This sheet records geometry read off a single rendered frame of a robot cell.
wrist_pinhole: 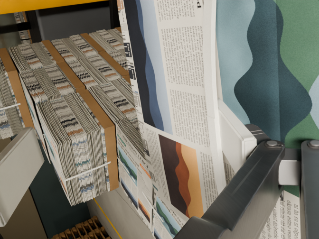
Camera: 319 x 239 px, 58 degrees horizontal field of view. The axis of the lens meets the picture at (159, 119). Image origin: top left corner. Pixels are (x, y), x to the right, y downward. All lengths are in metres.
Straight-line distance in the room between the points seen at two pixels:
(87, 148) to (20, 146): 0.93
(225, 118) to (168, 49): 0.10
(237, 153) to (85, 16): 2.17
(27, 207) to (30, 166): 8.58
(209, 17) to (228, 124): 0.06
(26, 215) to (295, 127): 8.79
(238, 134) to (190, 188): 0.15
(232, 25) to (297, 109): 0.06
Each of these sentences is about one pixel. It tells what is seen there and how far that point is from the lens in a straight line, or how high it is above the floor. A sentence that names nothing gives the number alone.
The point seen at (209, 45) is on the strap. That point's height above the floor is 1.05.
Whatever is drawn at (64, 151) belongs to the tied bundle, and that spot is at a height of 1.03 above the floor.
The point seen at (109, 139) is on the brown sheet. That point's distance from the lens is 1.14.
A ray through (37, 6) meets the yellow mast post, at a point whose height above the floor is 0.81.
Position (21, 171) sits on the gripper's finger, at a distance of 0.20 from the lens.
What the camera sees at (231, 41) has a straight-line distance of 0.19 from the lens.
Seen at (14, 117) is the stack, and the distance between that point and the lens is 1.70.
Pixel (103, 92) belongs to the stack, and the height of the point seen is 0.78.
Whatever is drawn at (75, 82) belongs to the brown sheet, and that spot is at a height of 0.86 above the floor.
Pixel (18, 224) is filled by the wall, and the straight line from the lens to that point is 9.01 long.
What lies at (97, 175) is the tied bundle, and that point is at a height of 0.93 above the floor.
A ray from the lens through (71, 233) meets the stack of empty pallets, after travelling 8.16.
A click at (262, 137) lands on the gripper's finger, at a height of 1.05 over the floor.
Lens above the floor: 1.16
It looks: 26 degrees down
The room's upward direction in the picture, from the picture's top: 110 degrees counter-clockwise
